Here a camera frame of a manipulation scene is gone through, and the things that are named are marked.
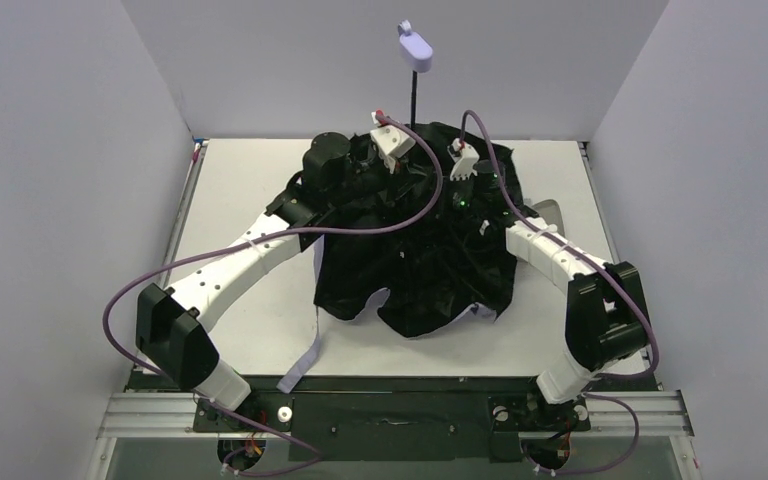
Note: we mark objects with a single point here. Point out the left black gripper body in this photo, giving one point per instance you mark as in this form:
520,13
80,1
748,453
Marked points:
371,168

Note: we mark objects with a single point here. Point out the lilac umbrella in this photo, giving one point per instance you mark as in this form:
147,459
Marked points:
426,276

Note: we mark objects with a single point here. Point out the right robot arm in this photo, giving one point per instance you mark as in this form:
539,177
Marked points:
607,331

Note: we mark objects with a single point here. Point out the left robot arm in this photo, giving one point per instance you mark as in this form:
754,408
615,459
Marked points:
174,322

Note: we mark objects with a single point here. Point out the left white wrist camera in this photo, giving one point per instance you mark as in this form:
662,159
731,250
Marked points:
392,143

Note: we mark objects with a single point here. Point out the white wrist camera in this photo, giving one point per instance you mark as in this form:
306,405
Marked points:
464,158
392,143

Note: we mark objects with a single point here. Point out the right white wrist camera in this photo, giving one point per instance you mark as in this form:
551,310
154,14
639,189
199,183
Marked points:
464,158

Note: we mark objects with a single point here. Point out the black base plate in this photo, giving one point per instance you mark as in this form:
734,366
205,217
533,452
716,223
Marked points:
342,418

